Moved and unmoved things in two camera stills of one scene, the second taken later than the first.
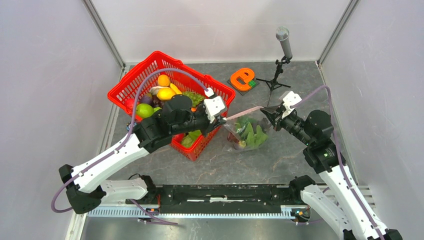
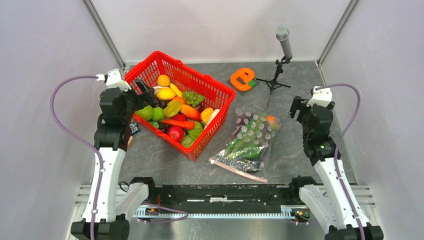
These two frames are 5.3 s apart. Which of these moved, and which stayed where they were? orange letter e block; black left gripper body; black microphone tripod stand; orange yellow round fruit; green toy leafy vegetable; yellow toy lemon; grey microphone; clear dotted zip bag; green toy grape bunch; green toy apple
Moved: black left gripper body; clear dotted zip bag; green toy leafy vegetable
Stayed: orange yellow round fruit; green toy apple; green toy grape bunch; grey microphone; orange letter e block; black microphone tripod stand; yellow toy lemon
